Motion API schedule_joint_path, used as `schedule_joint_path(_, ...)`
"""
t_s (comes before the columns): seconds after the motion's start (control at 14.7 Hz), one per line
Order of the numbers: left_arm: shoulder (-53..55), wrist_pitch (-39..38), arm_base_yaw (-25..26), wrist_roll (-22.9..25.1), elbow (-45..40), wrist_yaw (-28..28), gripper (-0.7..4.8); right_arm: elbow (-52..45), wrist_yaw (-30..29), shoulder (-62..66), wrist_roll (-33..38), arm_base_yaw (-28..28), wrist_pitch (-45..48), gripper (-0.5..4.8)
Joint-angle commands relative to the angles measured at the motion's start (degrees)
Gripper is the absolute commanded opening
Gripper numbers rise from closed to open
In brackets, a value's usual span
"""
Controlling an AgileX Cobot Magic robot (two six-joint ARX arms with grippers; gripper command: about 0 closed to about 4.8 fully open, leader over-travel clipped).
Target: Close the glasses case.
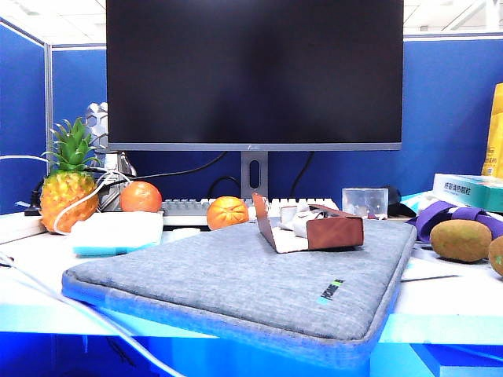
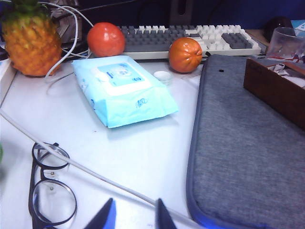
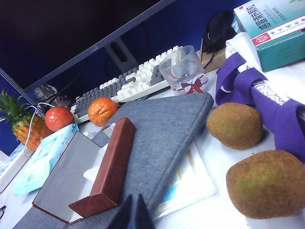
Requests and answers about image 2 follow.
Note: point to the black round-frame glasses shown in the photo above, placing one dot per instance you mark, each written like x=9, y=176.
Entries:
x=39, y=175

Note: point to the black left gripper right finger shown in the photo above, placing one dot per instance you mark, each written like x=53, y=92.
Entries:
x=164, y=218

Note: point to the black computer mouse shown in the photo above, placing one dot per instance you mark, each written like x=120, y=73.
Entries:
x=277, y=25

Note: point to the pineapple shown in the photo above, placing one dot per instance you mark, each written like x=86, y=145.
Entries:
x=31, y=45

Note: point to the grey fabric laptop sleeve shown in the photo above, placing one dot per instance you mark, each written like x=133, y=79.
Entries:
x=238, y=155

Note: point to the blue wet wipes pack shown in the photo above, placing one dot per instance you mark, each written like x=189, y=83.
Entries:
x=124, y=93

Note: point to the blue and white card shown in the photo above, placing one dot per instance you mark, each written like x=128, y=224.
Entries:
x=299, y=26

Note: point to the green object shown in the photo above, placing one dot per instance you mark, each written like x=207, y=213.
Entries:
x=1, y=153

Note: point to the brown wooden box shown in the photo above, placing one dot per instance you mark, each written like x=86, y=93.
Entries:
x=274, y=95

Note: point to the clear glass cup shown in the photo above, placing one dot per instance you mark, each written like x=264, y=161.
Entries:
x=286, y=44

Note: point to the grey and white keyboard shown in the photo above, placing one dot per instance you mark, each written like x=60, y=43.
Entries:
x=181, y=41

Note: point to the white bottle cap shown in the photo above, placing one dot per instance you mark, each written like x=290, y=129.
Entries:
x=162, y=76

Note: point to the red tomato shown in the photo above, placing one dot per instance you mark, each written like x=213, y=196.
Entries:
x=106, y=39

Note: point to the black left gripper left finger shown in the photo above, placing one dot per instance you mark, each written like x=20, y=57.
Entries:
x=104, y=215

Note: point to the orange tangerine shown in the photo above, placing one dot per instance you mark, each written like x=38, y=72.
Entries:
x=185, y=55

